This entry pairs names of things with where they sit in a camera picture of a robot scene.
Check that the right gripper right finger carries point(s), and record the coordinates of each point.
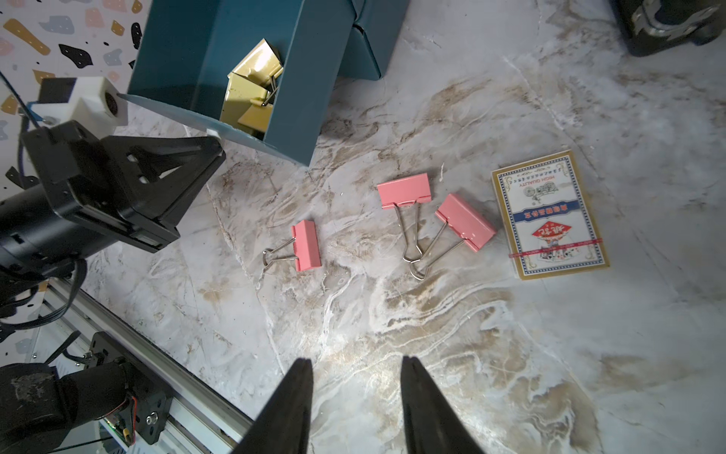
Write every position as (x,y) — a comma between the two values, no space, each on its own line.
(430,423)

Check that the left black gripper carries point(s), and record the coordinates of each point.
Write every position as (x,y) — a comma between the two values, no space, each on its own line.
(130,189)

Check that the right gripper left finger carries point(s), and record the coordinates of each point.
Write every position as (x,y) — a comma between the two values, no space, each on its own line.
(283,426)

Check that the teal drawer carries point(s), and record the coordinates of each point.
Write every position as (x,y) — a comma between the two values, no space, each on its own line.
(189,48)

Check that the pink binder clip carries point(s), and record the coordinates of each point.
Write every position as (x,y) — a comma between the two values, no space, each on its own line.
(461,218)
(302,249)
(410,191)

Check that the pink binder clip top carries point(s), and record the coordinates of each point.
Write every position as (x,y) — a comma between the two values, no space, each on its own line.
(410,191)

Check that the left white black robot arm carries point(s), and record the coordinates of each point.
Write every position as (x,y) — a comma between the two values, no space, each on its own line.
(38,406)

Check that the teal drawer cabinet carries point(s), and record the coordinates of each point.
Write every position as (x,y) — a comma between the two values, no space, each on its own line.
(372,39)

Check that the playing card box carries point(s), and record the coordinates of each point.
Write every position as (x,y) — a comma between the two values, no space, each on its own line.
(546,217)

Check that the black flat case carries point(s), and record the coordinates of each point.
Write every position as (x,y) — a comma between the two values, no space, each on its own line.
(652,26)

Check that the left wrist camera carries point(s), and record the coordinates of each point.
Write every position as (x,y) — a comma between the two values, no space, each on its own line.
(93,102)

